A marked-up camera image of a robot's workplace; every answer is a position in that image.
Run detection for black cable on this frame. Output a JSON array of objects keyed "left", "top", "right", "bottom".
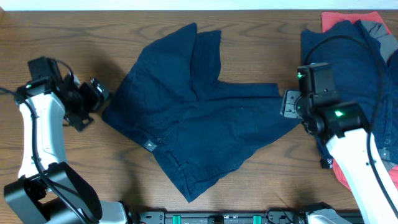
[
  {"left": 303, "top": 34, "right": 398, "bottom": 215},
  {"left": 0, "top": 58, "right": 94, "bottom": 224}
]

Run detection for navy blue shorts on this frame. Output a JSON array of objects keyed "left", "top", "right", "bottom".
[{"left": 102, "top": 23, "right": 299, "bottom": 202}]

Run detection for left black cable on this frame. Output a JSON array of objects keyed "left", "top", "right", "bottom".
[{"left": 0, "top": 58, "right": 94, "bottom": 224}]

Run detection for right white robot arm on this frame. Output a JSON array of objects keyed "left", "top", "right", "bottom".
[{"left": 280, "top": 90, "right": 397, "bottom": 223}]

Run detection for right black cable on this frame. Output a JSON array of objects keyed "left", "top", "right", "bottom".
[{"left": 303, "top": 34, "right": 398, "bottom": 215}]

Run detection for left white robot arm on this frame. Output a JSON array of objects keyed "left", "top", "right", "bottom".
[{"left": 4, "top": 78, "right": 132, "bottom": 223}]

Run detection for red garment on pile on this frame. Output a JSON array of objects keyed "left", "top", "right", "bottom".
[{"left": 322, "top": 12, "right": 397, "bottom": 190}]

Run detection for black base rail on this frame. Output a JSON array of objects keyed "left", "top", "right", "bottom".
[{"left": 124, "top": 202, "right": 364, "bottom": 224}]

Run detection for grey garment on pile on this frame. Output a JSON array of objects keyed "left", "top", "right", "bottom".
[{"left": 361, "top": 21, "right": 397, "bottom": 62}]

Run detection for navy garment on pile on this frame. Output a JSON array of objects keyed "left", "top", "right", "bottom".
[{"left": 301, "top": 21, "right": 397, "bottom": 163}]

